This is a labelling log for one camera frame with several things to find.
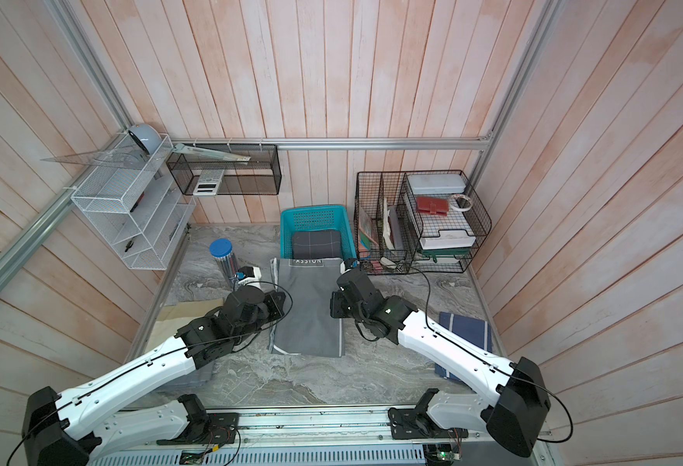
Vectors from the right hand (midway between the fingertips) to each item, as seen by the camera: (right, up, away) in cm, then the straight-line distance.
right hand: (332, 295), depth 78 cm
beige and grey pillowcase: (-52, -9, +13) cm, 54 cm away
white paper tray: (+39, +19, +13) cm, 45 cm away
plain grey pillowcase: (-7, -8, -2) cm, 11 cm away
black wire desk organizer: (+19, +19, +23) cm, 35 cm away
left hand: (-12, 0, -2) cm, 13 cm away
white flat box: (+38, +37, +24) cm, 58 cm away
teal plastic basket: (0, +26, +36) cm, 45 cm away
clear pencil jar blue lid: (-34, +12, +8) cm, 37 cm away
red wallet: (+34, +28, +17) cm, 47 cm away
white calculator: (-42, +35, +18) cm, 58 cm away
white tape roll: (+43, +28, +21) cm, 56 cm away
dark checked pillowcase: (-6, +15, +30) cm, 34 cm away
